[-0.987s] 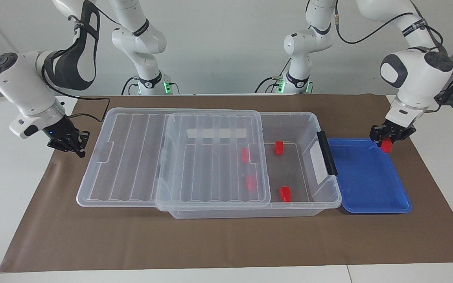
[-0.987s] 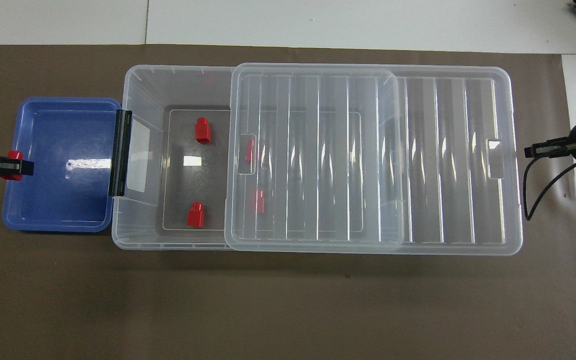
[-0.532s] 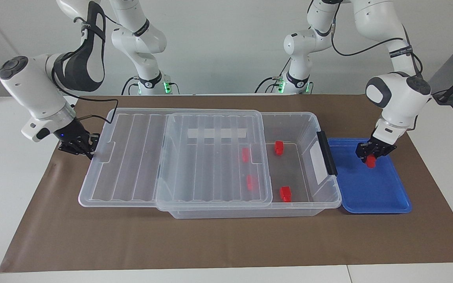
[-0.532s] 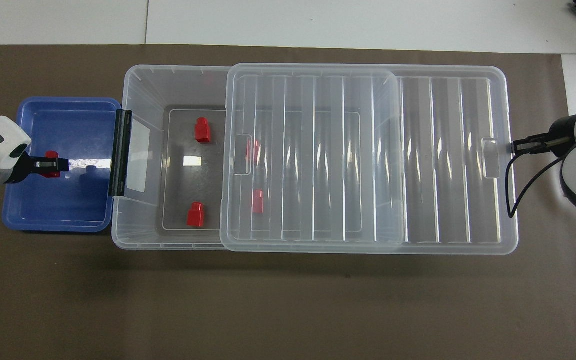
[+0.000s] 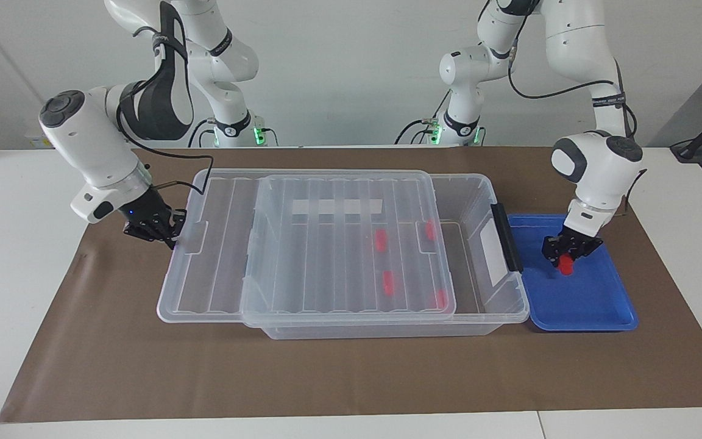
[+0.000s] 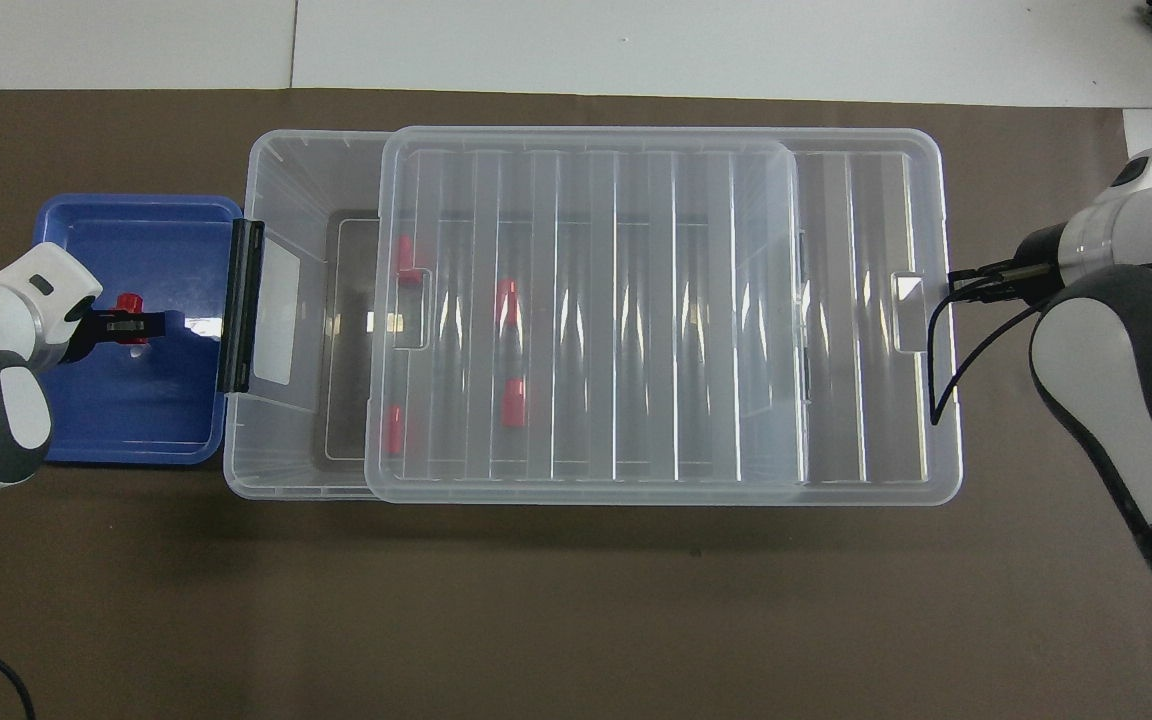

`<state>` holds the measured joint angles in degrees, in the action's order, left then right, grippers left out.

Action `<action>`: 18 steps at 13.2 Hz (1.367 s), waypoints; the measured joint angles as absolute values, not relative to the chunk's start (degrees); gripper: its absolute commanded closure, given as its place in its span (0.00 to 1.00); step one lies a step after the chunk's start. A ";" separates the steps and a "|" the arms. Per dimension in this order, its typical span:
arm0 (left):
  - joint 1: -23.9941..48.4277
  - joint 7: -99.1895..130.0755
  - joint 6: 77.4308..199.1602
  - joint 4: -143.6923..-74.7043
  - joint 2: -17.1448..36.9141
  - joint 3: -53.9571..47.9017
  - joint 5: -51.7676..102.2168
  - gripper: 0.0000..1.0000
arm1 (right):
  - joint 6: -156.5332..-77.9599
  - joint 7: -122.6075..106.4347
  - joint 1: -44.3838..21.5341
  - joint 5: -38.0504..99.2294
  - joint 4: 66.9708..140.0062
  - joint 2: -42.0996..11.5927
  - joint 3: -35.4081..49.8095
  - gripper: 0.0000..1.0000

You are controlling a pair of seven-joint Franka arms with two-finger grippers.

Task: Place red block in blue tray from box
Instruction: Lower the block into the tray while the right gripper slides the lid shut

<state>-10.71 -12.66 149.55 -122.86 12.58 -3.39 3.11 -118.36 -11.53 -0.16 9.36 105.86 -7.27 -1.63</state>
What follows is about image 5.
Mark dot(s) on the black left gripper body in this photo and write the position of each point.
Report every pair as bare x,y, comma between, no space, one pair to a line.
573,242

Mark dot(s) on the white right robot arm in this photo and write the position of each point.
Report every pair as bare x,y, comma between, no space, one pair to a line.
89,146

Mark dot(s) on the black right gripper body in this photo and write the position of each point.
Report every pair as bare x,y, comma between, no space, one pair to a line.
147,216

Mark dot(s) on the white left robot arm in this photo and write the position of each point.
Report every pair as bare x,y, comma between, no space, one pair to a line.
601,164

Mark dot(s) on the clear plastic storage box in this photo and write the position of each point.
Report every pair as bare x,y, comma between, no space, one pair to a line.
387,330

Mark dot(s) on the red block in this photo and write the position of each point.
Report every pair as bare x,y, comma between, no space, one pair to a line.
565,266
380,240
439,299
389,283
430,229

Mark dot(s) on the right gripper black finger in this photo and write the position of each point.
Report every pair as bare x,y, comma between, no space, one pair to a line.
167,238
179,225

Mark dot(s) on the brown paper table mat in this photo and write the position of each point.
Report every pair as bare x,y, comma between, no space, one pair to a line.
144,366

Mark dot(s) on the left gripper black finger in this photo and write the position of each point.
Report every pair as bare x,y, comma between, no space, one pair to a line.
552,257
582,256

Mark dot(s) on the clear plastic ribbed lid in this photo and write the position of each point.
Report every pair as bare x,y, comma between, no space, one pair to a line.
223,262

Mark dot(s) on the white wall socket box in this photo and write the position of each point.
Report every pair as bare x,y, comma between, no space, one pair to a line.
37,141

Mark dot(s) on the blue plastic tray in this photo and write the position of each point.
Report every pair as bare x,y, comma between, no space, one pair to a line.
588,299

